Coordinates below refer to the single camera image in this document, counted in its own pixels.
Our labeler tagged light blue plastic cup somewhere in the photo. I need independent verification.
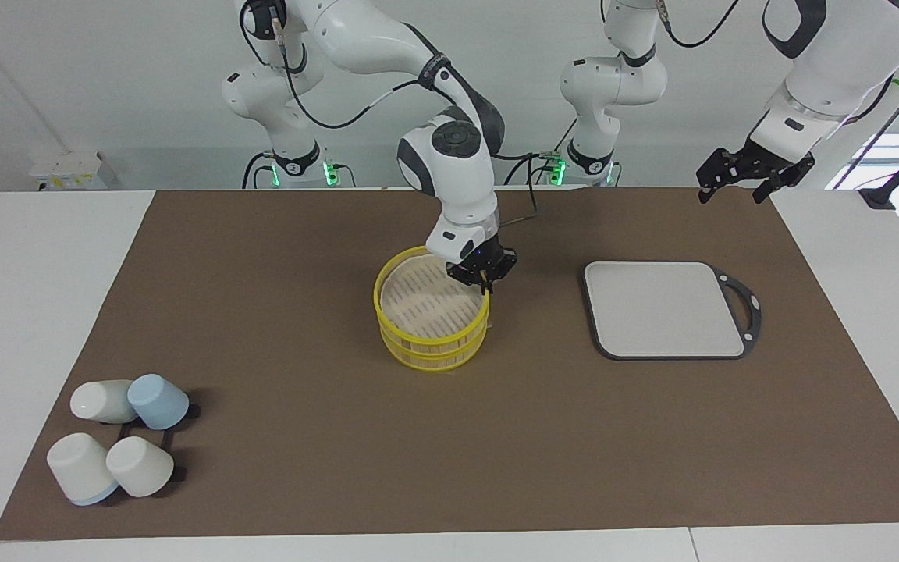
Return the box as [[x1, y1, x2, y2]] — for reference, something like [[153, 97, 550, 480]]
[[127, 374, 190, 431]]

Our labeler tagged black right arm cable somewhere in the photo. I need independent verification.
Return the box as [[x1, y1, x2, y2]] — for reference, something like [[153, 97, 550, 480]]
[[239, 0, 545, 229]]

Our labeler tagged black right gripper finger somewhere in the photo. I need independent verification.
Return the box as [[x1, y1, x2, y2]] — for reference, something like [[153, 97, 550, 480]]
[[487, 247, 519, 280], [446, 259, 495, 297]]

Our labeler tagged white plastic cup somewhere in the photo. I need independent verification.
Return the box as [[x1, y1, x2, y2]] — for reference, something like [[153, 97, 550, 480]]
[[46, 432, 120, 507], [105, 436, 176, 498], [69, 379, 138, 425]]

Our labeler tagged yellow rimmed steamer lid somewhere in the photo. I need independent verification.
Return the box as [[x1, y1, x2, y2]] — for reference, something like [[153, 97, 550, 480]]
[[373, 246, 492, 357]]

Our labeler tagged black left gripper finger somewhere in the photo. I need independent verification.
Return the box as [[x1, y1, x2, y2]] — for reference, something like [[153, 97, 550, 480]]
[[695, 147, 750, 205], [752, 152, 816, 206]]

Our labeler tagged white cutting board grey rim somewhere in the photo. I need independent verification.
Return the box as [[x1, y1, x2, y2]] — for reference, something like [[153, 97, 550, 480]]
[[579, 260, 763, 361]]

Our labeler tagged yellow rimmed bamboo steamer basket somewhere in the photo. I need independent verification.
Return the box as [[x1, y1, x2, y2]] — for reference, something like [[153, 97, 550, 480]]
[[379, 332, 489, 372]]

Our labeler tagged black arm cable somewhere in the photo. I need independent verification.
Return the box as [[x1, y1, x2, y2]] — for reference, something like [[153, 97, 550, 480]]
[[239, 0, 545, 229], [656, 0, 741, 49]]

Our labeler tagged brown table mat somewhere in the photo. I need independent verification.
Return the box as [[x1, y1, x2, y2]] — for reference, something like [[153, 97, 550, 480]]
[[0, 187, 899, 542]]

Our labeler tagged white perforated steamer liner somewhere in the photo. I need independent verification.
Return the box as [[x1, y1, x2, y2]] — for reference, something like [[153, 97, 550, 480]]
[[381, 258, 485, 338]]

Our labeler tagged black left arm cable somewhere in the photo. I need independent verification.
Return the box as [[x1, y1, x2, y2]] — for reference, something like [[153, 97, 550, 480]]
[[656, 0, 741, 49]]

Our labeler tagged white box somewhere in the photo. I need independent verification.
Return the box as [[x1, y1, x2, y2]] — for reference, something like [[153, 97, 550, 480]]
[[28, 151, 119, 190]]

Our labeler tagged black base cable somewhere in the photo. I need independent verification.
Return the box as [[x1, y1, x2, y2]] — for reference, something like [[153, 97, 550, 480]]
[[242, 152, 275, 190], [504, 117, 575, 188]]

